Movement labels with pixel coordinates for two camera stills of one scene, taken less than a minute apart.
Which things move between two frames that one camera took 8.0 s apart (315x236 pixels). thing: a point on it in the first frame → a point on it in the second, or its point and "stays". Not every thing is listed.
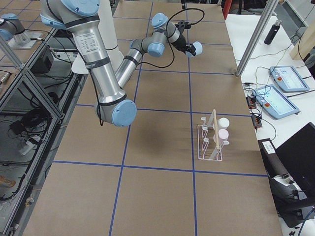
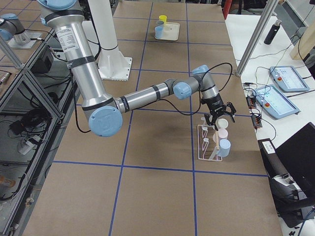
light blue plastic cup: x=198 y=47 → x=225 y=145
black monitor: x=297 y=154 stays
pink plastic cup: x=223 y=135 stays
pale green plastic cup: x=223 y=123 stays
